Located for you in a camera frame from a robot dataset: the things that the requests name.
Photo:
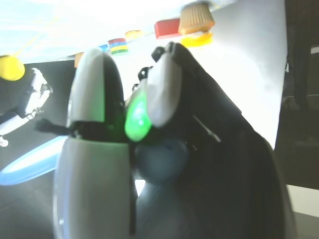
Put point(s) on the light blue toy racket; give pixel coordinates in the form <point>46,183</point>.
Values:
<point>159,161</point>

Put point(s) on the yellow ball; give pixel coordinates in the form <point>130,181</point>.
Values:
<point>10,68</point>

